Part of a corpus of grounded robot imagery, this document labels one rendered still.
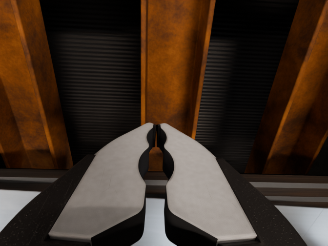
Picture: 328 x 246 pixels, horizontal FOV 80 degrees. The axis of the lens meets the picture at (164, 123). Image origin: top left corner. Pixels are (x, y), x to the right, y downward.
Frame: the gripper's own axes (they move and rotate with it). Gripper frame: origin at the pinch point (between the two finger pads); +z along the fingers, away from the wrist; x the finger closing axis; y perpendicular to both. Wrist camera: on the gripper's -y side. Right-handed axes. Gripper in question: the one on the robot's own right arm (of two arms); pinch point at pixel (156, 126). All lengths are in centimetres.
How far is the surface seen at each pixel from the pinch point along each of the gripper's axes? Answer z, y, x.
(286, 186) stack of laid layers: 3.2, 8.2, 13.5
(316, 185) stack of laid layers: 3.2, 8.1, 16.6
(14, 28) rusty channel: 17.7, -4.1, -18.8
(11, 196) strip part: 0.8, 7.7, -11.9
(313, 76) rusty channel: 17.7, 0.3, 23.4
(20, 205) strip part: 0.9, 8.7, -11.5
